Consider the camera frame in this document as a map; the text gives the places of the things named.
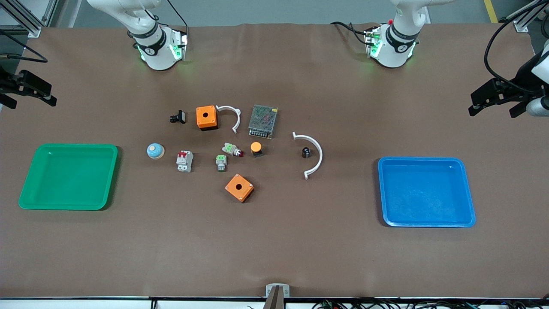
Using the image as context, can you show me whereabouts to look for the white red circuit breaker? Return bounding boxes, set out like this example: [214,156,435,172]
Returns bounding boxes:
[176,151,194,173]

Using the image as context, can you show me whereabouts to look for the green plastic tray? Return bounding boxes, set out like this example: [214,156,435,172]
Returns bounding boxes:
[18,144,118,211]

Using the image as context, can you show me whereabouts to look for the blue plastic tray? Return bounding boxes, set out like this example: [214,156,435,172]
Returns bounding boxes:
[377,157,477,228]

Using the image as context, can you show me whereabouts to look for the orange button box with hole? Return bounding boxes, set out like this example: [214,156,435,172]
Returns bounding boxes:
[225,174,254,203]
[196,106,218,131]

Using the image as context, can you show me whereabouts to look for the large white arc clamp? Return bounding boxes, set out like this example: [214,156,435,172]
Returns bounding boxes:
[293,132,323,180]

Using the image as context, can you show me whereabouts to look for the small white arc clamp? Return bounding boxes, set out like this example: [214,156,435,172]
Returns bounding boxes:
[216,105,241,134]

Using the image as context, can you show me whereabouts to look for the red indicator lamp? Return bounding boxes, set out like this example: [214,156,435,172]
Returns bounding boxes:
[222,142,244,158]

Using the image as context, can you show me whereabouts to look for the metal mesh power supply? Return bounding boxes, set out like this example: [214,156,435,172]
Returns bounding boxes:
[248,104,278,139]

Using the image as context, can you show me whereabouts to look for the brown table mat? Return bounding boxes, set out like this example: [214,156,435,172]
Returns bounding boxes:
[0,22,549,299]

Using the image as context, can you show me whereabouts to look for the aluminium frame profile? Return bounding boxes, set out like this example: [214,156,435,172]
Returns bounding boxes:
[0,0,58,38]
[506,0,549,33]

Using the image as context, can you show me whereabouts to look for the black left base cable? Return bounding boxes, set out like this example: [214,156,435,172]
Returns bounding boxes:
[330,21,370,46]

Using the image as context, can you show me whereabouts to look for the black base cable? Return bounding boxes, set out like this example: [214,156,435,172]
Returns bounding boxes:
[330,21,370,46]
[165,0,190,33]

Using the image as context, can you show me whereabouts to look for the black right base cable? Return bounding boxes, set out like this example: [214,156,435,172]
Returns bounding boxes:
[165,0,190,33]

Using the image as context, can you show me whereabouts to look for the tangled black floor cables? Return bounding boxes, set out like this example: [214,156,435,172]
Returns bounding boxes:
[313,297,549,309]

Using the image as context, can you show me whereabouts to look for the grey metal bracket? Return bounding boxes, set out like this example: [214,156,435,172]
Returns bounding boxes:
[265,284,290,309]

